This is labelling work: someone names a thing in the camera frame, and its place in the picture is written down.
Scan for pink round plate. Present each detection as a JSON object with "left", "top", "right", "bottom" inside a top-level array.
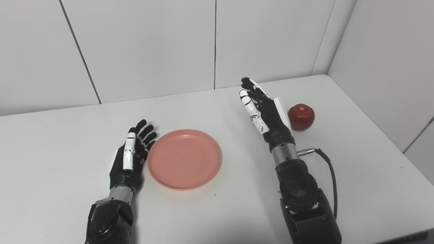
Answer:
[{"left": 147, "top": 129, "right": 223, "bottom": 190}]

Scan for black table frame rail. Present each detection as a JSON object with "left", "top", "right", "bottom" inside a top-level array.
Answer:
[{"left": 375, "top": 231, "right": 434, "bottom": 244}]

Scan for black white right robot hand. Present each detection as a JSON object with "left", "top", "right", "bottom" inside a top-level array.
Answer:
[{"left": 239, "top": 77, "right": 295, "bottom": 153}]

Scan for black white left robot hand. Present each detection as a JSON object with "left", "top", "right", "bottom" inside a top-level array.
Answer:
[{"left": 109, "top": 119, "right": 158, "bottom": 194}]

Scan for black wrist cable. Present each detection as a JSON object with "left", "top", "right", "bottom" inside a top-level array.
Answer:
[
  {"left": 85, "top": 199, "right": 110, "bottom": 244},
  {"left": 297, "top": 148, "right": 338, "bottom": 219}
]

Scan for red apple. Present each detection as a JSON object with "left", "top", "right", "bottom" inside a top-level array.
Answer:
[{"left": 288, "top": 104, "right": 315, "bottom": 132}]

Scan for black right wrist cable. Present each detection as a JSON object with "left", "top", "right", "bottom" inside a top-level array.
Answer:
[{"left": 297, "top": 148, "right": 338, "bottom": 219}]

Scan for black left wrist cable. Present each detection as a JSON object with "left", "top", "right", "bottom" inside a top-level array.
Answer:
[{"left": 85, "top": 199, "right": 110, "bottom": 244}]

